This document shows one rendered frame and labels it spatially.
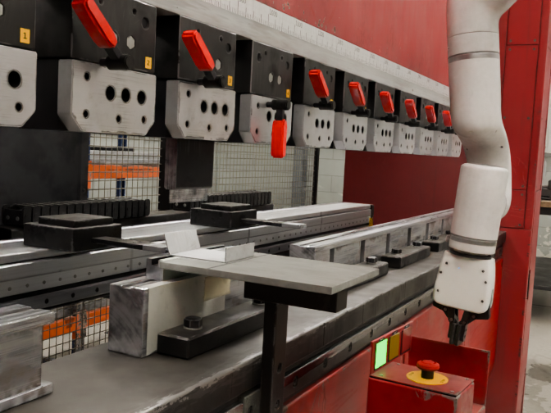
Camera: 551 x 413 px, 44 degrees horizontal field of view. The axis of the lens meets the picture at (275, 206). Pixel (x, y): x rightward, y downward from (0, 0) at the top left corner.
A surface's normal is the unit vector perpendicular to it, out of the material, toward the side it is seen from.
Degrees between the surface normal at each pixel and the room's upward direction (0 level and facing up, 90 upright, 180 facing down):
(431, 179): 90
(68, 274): 90
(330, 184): 90
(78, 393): 0
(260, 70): 90
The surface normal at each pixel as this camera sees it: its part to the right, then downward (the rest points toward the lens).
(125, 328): -0.46, 0.05
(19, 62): 0.89, 0.08
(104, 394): 0.05, -1.00
